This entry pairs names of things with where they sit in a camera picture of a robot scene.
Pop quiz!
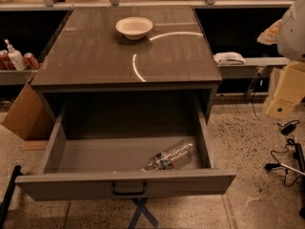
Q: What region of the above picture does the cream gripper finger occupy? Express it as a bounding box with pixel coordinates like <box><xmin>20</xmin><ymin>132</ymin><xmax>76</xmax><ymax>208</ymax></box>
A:
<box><xmin>264</xmin><ymin>61</ymin><xmax>305</xmax><ymax>120</ymax></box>
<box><xmin>257</xmin><ymin>19</ymin><xmax>281</xmax><ymax>46</ymax></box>

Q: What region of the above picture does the clear plastic water bottle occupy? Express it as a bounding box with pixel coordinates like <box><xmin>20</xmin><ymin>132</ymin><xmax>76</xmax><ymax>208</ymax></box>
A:
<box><xmin>143</xmin><ymin>138</ymin><xmax>196</xmax><ymax>171</ymax></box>

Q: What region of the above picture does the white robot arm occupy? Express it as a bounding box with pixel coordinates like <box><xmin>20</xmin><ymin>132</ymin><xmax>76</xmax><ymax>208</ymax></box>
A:
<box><xmin>257</xmin><ymin>0</ymin><xmax>305</xmax><ymax>121</ymax></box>

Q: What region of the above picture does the grey open top drawer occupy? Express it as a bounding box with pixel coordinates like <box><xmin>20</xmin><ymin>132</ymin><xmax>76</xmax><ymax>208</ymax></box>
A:
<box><xmin>16</xmin><ymin>94</ymin><xmax>235</xmax><ymax>200</ymax></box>

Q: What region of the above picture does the white pump bottle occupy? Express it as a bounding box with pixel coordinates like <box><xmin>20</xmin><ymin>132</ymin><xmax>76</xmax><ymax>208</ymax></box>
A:
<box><xmin>5</xmin><ymin>39</ymin><xmax>27</xmax><ymax>71</ymax></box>

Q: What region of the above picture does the black power adapter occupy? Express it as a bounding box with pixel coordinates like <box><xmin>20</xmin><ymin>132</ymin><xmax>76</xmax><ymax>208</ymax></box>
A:
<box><xmin>281</xmin><ymin>123</ymin><xmax>296</xmax><ymax>135</ymax></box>

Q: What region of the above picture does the folded white cloth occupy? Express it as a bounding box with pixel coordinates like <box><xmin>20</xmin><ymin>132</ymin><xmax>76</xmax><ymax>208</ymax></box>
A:
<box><xmin>213</xmin><ymin>52</ymin><xmax>245</xmax><ymax>65</ymax></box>

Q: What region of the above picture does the white paper bowl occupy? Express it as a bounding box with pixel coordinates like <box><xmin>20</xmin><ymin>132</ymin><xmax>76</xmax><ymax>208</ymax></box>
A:
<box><xmin>115</xmin><ymin>17</ymin><xmax>153</xmax><ymax>40</ymax></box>

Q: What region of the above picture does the grey wooden cabinet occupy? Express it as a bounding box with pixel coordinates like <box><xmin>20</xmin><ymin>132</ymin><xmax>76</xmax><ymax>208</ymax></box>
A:
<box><xmin>30</xmin><ymin>5</ymin><xmax>223</xmax><ymax>141</ymax></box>

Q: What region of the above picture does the brown cardboard box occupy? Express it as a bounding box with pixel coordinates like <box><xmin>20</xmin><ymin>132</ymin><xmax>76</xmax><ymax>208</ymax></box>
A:
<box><xmin>2</xmin><ymin>73</ymin><xmax>54</xmax><ymax>141</ymax></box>

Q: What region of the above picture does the red soda can at edge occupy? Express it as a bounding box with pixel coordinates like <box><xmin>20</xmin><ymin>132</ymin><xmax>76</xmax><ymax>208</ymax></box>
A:
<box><xmin>0</xmin><ymin>50</ymin><xmax>15</xmax><ymax>71</ymax></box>

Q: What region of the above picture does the black bar lower left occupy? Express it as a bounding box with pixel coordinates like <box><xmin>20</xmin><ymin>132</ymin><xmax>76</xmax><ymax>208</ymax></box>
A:
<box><xmin>0</xmin><ymin>165</ymin><xmax>22</xmax><ymax>229</ymax></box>

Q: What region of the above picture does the black cable on floor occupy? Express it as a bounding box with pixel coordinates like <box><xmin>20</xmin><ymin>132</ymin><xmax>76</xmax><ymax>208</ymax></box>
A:
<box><xmin>264</xmin><ymin>119</ymin><xmax>305</xmax><ymax>188</ymax></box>

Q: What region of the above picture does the black drawer handle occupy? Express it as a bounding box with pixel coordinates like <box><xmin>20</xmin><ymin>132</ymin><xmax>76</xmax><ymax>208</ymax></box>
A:
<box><xmin>112</xmin><ymin>182</ymin><xmax>147</xmax><ymax>197</ymax></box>

